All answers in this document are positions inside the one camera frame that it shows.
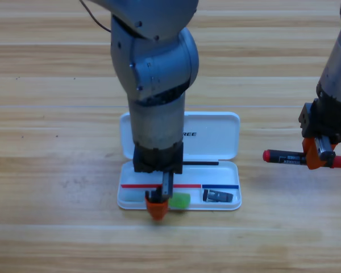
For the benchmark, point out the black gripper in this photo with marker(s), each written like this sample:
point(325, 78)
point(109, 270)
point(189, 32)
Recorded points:
point(156, 159)
point(326, 122)

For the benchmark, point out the green white highlighter pen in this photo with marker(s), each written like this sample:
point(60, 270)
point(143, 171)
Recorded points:
point(180, 200)

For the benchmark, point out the red black marker pen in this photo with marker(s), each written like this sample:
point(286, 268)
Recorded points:
point(287, 157)

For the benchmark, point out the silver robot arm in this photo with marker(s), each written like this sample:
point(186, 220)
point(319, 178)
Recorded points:
point(338, 71)
point(159, 122)

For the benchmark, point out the white Unitree pencil case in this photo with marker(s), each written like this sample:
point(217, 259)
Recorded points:
point(210, 136)

